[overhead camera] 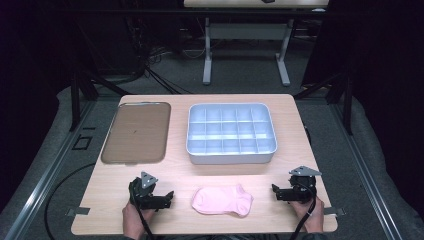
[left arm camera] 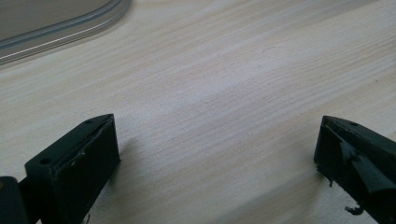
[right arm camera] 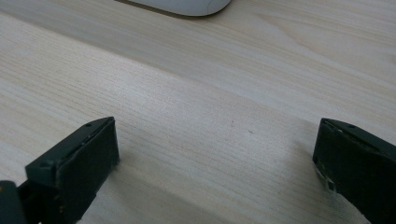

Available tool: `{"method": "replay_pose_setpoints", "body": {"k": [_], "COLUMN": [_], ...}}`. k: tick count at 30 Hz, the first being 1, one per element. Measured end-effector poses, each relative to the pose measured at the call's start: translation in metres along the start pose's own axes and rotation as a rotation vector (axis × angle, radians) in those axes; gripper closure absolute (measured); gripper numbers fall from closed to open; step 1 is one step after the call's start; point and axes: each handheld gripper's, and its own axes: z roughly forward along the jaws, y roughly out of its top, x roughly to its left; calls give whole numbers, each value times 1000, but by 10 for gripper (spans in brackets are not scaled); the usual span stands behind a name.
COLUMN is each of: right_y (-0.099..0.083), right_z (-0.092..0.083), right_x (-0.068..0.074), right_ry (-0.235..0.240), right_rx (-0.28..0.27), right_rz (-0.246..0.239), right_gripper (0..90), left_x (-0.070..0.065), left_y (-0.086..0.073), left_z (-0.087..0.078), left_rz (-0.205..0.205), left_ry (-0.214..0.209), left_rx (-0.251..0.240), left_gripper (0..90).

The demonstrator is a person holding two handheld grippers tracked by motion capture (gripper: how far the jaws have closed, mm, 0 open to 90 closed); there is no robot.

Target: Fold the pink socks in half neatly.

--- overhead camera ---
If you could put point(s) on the white-legged background table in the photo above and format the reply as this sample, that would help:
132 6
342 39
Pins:
246 31

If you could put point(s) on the person's left hand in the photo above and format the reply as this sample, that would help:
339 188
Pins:
133 220

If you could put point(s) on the aluminium floor rail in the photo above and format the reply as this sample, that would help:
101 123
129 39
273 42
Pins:
50 173
363 170

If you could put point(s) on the black metal stand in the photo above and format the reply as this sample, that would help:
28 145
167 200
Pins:
348 103
75 100

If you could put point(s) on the pink sock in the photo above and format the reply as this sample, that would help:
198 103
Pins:
220 200

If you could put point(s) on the brown plastic tray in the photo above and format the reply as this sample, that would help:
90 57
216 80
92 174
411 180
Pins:
136 133

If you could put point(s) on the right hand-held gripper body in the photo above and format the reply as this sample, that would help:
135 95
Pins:
303 188

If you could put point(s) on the metal table bracket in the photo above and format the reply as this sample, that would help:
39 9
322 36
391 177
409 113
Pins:
78 211
334 211

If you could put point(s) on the white divided storage box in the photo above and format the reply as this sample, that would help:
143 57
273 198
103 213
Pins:
230 159

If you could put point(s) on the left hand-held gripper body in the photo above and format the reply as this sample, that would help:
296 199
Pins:
143 195

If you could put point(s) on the person's right hand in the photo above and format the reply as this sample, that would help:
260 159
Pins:
315 216

